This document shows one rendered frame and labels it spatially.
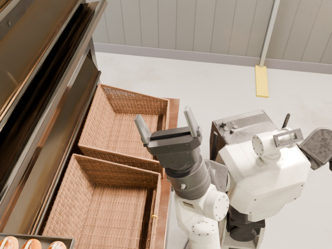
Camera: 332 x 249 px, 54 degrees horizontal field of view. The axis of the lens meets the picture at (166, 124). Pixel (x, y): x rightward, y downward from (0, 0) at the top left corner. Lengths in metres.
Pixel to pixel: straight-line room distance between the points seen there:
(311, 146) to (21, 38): 1.09
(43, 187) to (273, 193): 0.98
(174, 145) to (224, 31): 3.09
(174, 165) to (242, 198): 0.39
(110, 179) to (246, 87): 2.12
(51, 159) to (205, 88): 2.23
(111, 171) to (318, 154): 1.12
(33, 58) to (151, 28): 2.53
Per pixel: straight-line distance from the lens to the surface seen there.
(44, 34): 1.47
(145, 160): 1.84
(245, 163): 1.03
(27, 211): 1.47
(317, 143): 1.15
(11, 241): 1.17
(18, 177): 1.05
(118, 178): 1.89
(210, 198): 0.75
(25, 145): 1.08
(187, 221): 0.83
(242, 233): 1.36
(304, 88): 3.78
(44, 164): 1.57
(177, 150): 0.66
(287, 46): 3.82
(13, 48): 1.30
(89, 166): 1.85
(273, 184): 1.04
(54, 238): 1.16
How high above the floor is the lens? 2.19
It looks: 45 degrees down
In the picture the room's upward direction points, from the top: straight up
